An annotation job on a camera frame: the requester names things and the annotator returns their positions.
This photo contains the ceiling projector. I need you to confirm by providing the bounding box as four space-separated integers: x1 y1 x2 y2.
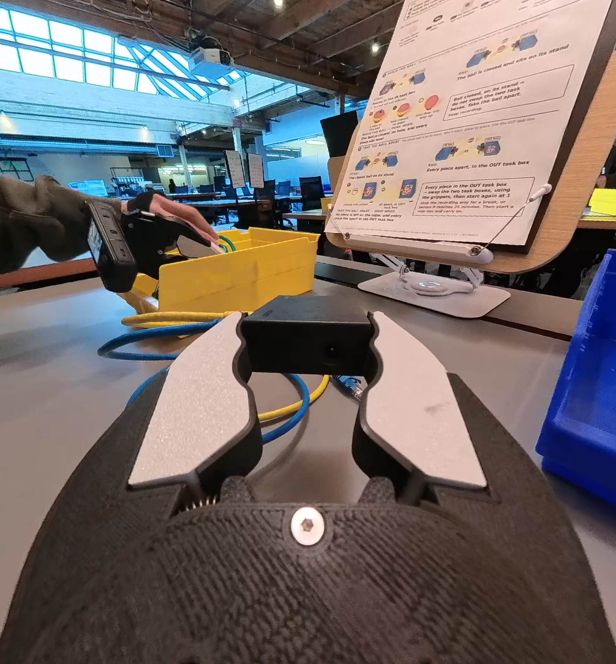
189 47 234 79

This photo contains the blue plastic bin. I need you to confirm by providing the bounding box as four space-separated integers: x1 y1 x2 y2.
535 249 616 519

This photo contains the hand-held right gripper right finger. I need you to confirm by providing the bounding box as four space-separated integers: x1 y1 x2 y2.
351 310 489 506

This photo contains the yellow ethernet cable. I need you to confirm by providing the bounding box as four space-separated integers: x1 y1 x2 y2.
121 310 332 422

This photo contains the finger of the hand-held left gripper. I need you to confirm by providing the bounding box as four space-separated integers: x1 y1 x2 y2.
174 232 225 259

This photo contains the small yellow bin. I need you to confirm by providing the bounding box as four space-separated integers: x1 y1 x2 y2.
588 188 616 218

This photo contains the wooden document stand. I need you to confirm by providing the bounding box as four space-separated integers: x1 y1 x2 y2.
325 52 616 320

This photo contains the black network switch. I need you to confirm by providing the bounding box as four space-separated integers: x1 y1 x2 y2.
241 296 379 377

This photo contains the black monitor back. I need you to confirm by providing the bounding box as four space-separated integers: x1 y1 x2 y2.
320 110 359 158

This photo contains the yellow plastic bin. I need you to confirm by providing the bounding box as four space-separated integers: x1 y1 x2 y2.
118 227 321 314

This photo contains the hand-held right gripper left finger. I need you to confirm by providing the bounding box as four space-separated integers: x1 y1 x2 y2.
126 311 264 491

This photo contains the person's left hand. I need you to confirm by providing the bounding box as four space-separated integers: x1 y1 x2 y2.
124 189 220 247

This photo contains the blue ethernet cable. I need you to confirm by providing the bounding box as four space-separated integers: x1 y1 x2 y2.
98 317 364 444

